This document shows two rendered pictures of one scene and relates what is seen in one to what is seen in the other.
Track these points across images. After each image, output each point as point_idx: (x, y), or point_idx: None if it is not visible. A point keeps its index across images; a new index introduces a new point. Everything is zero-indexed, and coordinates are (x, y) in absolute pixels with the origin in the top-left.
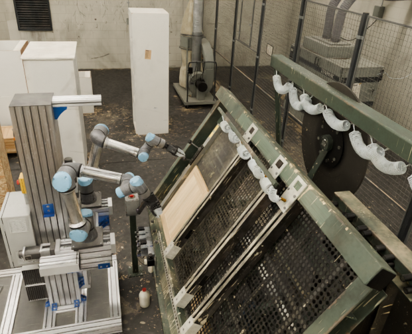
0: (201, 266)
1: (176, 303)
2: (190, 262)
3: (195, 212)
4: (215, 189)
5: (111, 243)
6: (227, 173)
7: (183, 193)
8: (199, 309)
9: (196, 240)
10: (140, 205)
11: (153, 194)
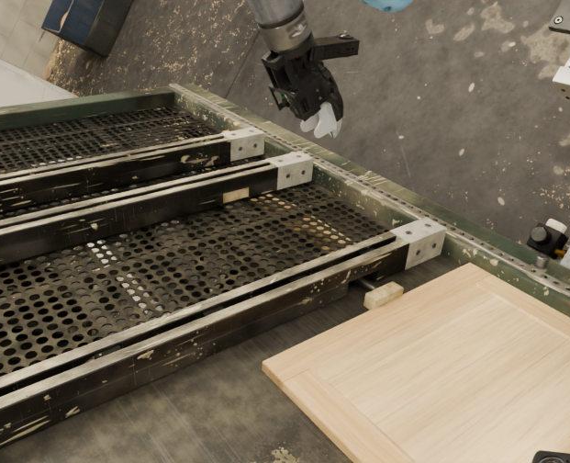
0: (213, 180)
1: (297, 152)
2: (314, 227)
3: (294, 282)
4: (162, 316)
5: (561, 70)
6: (80, 350)
7: (517, 430)
8: (205, 141)
9: (302, 260)
10: (325, 39)
11: (262, 60)
